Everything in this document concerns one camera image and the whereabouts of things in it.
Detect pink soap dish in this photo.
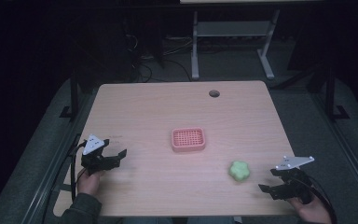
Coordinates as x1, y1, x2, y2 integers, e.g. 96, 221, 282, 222
171, 126, 207, 153

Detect black metal stand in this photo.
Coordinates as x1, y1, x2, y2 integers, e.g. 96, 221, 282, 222
324, 64, 351, 121
59, 66, 82, 120

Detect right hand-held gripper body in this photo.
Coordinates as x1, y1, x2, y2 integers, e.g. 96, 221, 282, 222
269, 155, 316, 205

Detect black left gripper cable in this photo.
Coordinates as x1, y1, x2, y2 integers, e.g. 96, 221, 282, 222
69, 139, 89, 203

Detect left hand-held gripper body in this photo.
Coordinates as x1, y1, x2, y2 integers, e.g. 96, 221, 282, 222
80, 133, 121, 176

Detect cables on floor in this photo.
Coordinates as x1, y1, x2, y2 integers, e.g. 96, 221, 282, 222
124, 31, 197, 83

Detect person's right hand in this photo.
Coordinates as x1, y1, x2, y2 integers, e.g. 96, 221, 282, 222
286, 193, 334, 224

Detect green flower-shaped soap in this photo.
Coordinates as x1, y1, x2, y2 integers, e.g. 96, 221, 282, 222
227, 160, 251, 183

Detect person's left hand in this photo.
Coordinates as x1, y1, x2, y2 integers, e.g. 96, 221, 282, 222
76, 168, 105, 197

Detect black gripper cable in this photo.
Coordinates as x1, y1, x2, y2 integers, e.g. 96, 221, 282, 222
301, 175, 338, 224
69, 139, 89, 203

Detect white metal table frame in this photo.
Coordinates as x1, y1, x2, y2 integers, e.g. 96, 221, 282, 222
190, 8, 282, 80

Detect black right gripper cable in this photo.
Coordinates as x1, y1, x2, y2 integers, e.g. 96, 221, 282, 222
301, 175, 338, 224

